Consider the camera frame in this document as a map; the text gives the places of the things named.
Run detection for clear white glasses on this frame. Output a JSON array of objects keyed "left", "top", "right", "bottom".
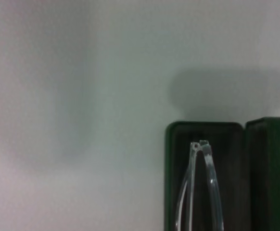
[{"left": 174, "top": 139, "right": 225, "bottom": 231}]

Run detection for green glasses case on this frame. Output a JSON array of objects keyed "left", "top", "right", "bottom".
[{"left": 163, "top": 116, "right": 280, "bottom": 231}]

